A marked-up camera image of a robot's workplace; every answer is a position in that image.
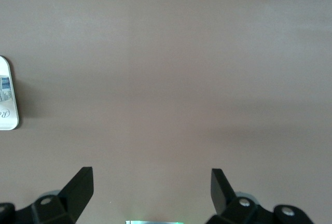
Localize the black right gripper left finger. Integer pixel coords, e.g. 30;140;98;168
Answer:
0;166;94;224

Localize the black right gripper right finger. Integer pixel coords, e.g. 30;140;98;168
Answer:
204;169;314;224

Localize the cream rabbit print tray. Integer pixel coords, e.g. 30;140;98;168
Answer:
0;55;20;131

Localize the brown table cover sheet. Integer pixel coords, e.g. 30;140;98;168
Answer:
0;0;332;224

